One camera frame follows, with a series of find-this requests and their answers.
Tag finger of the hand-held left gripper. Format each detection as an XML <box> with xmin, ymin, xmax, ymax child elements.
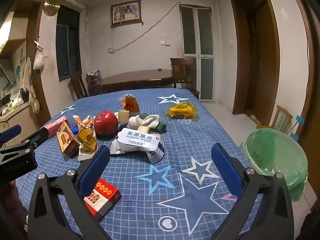
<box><xmin>0</xmin><ymin>124</ymin><xmax>22</xmax><ymax>145</ymax></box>
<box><xmin>0</xmin><ymin>127</ymin><xmax>50</xmax><ymax>156</ymax></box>

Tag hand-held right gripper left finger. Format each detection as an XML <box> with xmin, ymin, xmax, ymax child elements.
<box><xmin>27</xmin><ymin>145</ymin><xmax>112</xmax><ymax>240</ymax></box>

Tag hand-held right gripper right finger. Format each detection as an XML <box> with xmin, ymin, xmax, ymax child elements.
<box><xmin>211</xmin><ymin>143</ymin><xmax>294</xmax><ymax>240</ymax></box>

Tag red cigarette box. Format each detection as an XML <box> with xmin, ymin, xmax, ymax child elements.
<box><xmin>82</xmin><ymin>179</ymin><xmax>122</xmax><ymax>222</ymax></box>

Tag orange white torn wrapper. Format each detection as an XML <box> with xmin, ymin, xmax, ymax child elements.
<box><xmin>72</xmin><ymin>114</ymin><xmax>97</xmax><ymax>130</ymax></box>

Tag white wet wipes packet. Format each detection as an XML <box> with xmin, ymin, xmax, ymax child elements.
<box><xmin>110</xmin><ymin>127</ymin><xmax>165</xmax><ymax>164</ymax></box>

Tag green-lined trash bin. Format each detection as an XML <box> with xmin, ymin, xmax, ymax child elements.
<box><xmin>239</xmin><ymin>127</ymin><xmax>309</xmax><ymax>202</ymax></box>

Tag orange printed pouch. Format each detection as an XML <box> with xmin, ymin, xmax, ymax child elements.
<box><xmin>121</xmin><ymin>94</ymin><xmax>140</xmax><ymax>113</ymax></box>

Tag cream cloth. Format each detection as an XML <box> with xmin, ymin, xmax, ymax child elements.
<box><xmin>140</xmin><ymin>114</ymin><xmax>160</xmax><ymax>129</ymax></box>

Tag pink paper box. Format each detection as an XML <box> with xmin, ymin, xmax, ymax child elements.
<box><xmin>42</xmin><ymin>116</ymin><xmax>70</xmax><ymax>139</ymax></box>

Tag white bags on counter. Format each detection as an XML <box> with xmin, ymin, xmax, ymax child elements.
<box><xmin>11</xmin><ymin>96</ymin><xmax>25</xmax><ymax>110</ymax></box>

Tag gold drink carton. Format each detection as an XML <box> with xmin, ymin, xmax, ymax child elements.
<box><xmin>77</xmin><ymin>126</ymin><xmax>98</xmax><ymax>154</ymax></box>

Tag hanging printed cloth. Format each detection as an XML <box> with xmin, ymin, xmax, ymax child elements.
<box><xmin>24</xmin><ymin>57</ymin><xmax>40</xmax><ymax>114</ymax></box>

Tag red apple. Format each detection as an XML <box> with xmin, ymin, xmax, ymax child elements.
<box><xmin>93</xmin><ymin>110</ymin><xmax>118</xmax><ymax>137</ymax></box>

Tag kitchen range hood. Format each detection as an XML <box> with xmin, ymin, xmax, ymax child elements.
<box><xmin>0</xmin><ymin>55</ymin><xmax>18</xmax><ymax>90</ymax></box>

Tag blue star-print tablecloth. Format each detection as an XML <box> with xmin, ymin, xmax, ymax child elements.
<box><xmin>15</xmin><ymin>87</ymin><xmax>265</xmax><ymax>240</ymax></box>

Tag dark wooden chair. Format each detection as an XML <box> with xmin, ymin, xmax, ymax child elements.
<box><xmin>170</xmin><ymin>57</ymin><xmax>200</xmax><ymax>100</ymax></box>
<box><xmin>70</xmin><ymin>71</ymin><xmax>89</xmax><ymax>100</ymax></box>

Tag hanging white plastic bag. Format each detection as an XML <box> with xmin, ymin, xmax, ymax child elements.
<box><xmin>33</xmin><ymin>47</ymin><xmax>45</xmax><ymax>70</ymax></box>

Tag yellow plastic bag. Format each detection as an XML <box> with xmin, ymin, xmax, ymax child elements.
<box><xmin>166</xmin><ymin>101</ymin><xmax>199</xmax><ymax>120</ymax></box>

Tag wooden chair teal back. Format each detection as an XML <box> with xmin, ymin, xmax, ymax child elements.
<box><xmin>257</xmin><ymin>105</ymin><xmax>293</xmax><ymax>133</ymax></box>

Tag green cloth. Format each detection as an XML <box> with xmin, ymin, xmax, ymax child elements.
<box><xmin>140</xmin><ymin>113</ymin><xmax>167</xmax><ymax>133</ymax></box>

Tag basket of small goods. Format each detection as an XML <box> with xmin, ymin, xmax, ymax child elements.
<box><xmin>86</xmin><ymin>69</ymin><xmax>102</xmax><ymax>79</ymax></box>

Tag dark window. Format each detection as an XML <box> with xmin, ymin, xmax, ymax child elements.
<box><xmin>55</xmin><ymin>4</ymin><xmax>83</xmax><ymax>82</ymax></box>

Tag dark wooden dining table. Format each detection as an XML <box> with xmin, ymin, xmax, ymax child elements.
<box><xmin>89</xmin><ymin>69</ymin><xmax>182</xmax><ymax>96</ymax></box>

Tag brown wooden door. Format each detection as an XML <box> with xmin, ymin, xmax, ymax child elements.
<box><xmin>230</xmin><ymin>0</ymin><xmax>280</xmax><ymax>127</ymax></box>

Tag frosted glass double door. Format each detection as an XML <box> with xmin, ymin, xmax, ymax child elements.
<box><xmin>179</xmin><ymin>4</ymin><xmax>215</xmax><ymax>103</ymax></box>

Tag gold round wall clock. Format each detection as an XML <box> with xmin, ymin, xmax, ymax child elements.
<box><xmin>43</xmin><ymin>0</ymin><xmax>60</xmax><ymax>17</ymax></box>

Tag framed wall picture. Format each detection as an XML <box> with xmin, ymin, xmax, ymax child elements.
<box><xmin>111</xmin><ymin>1</ymin><xmax>142</xmax><ymax>27</ymax></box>

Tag white wall cable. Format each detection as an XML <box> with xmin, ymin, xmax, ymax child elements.
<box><xmin>109</xmin><ymin>2</ymin><xmax>181</xmax><ymax>54</ymax></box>

